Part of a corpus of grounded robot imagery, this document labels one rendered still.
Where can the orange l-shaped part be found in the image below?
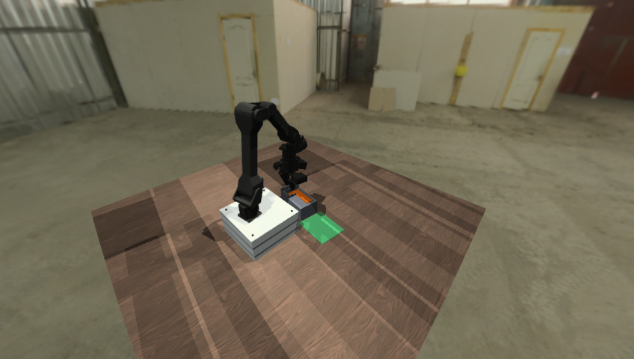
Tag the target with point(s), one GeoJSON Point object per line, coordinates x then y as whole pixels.
{"type": "Point", "coordinates": [301, 195]}

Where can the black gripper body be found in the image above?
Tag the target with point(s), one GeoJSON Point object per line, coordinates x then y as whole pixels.
{"type": "Point", "coordinates": [289, 167]}

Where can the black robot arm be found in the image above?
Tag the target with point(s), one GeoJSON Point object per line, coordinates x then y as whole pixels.
{"type": "Point", "coordinates": [249, 117]}

